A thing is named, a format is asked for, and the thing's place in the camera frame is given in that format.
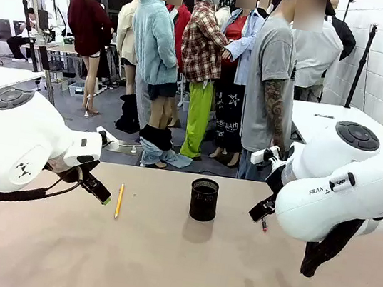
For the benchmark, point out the mannequin in plaid shirt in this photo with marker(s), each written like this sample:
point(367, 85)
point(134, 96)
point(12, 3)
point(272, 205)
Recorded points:
point(202, 44)

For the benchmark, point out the person in gray T-shirt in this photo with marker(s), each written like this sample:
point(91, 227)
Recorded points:
point(273, 54)

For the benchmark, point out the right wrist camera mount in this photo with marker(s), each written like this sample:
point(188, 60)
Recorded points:
point(261, 155)

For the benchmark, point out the dark pen with red end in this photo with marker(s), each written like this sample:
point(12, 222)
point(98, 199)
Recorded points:
point(264, 226)

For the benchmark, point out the mannequin in white shirt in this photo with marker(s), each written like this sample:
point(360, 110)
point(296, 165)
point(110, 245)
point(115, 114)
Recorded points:
point(312, 57)

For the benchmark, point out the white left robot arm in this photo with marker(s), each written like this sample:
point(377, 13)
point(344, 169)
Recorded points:
point(16, 132)

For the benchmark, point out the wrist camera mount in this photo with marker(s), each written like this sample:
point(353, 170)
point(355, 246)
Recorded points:
point(112, 145)
point(261, 155)

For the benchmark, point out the mannequin in cream jacket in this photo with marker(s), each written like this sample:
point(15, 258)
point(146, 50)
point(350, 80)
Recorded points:
point(125, 32)

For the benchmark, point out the person's tattooed right forearm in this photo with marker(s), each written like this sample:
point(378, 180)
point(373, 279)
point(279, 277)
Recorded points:
point(275, 112)

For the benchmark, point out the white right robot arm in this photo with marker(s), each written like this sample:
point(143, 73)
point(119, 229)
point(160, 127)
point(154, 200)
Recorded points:
point(329, 207)

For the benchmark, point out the black tripod stand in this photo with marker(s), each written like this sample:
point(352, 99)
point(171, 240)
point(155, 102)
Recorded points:
point(361, 68)

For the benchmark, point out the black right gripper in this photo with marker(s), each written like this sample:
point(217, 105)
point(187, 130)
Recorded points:
point(276, 179)

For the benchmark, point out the black mesh pen holder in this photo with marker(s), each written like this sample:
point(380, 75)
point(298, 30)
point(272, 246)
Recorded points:
point(203, 203)

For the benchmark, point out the mannequin in maroon sweater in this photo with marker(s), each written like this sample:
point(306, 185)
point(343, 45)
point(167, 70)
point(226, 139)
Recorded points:
point(87, 23)

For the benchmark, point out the seated person in background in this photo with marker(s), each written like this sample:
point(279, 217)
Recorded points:
point(19, 42)

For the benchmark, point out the white table with tripod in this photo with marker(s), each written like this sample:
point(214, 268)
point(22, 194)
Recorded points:
point(331, 124)

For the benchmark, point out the mannequin in blue fleece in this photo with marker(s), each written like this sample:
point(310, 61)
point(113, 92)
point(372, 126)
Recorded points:
point(153, 36)

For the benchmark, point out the yellow pencil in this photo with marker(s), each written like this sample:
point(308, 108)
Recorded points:
point(119, 201)

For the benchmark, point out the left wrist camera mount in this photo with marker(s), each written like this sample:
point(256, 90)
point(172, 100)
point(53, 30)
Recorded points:
point(112, 145)

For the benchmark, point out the mannequin in red jacket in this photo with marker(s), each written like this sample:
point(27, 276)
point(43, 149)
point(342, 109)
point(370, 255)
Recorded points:
point(181, 23)

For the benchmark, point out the mannequin in black jacket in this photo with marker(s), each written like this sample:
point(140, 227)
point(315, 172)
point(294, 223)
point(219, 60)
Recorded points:
point(346, 36)

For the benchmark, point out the background work desk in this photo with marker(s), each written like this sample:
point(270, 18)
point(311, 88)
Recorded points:
point(59, 49)

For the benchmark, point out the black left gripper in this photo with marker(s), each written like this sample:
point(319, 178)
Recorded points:
point(81, 167)

